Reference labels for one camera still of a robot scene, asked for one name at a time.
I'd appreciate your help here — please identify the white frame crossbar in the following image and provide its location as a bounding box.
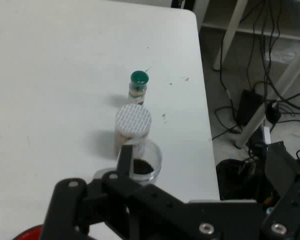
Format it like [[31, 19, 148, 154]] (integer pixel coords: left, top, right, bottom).
[[202, 22, 300, 43]]

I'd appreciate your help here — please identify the spice jar with silver lid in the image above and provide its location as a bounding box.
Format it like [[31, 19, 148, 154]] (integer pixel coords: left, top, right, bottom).
[[114, 104, 152, 161]]

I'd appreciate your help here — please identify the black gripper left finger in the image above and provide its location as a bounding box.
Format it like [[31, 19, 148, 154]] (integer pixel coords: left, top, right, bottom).
[[41, 144, 221, 240]]

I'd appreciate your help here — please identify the white slanted frame leg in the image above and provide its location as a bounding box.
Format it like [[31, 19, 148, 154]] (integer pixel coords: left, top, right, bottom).
[[236, 32, 300, 150], [213, 0, 252, 71]]

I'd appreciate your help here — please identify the black plug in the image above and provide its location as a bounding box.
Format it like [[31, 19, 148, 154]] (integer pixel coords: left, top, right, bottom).
[[265, 101, 282, 125]]

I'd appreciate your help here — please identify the clear jar of black seeds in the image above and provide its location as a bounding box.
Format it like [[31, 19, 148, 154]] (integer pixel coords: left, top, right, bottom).
[[116, 138, 163, 187]]

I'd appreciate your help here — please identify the black bag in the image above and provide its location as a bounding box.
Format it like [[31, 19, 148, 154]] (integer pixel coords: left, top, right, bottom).
[[216, 157, 275, 201]]

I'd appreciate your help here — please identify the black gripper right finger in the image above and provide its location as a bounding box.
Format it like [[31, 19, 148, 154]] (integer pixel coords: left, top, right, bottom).
[[261, 141, 300, 240]]

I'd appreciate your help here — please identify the black power adapter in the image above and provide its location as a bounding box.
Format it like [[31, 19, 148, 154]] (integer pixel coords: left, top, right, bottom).
[[236, 89, 264, 127]]

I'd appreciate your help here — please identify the red bowl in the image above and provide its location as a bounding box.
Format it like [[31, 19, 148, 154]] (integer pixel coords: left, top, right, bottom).
[[13, 224, 45, 240]]

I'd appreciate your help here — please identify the small spice bottle green cap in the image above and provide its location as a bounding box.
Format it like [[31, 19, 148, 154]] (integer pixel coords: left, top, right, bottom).
[[127, 70, 150, 106]]

